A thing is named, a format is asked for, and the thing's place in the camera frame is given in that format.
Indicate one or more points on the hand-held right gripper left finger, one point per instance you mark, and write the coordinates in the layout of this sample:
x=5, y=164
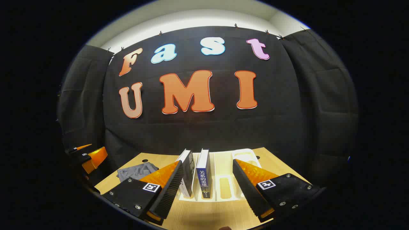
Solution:
x=169, y=191

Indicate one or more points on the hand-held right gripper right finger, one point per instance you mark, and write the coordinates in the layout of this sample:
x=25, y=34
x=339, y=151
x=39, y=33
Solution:
x=247, y=188

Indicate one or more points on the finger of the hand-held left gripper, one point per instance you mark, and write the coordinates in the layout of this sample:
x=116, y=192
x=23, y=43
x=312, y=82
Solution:
x=96, y=158
x=80, y=148

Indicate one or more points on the white bookshelf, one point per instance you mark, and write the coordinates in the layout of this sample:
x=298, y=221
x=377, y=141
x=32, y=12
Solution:
x=223, y=179

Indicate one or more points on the white book with black spine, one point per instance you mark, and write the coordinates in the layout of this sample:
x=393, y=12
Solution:
x=190, y=172

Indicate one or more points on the blue book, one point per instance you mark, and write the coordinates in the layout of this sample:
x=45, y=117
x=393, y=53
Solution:
x=204, y=172

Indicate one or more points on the grey schoolbag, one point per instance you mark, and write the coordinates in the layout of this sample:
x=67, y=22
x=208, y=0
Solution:
x=134, y=172

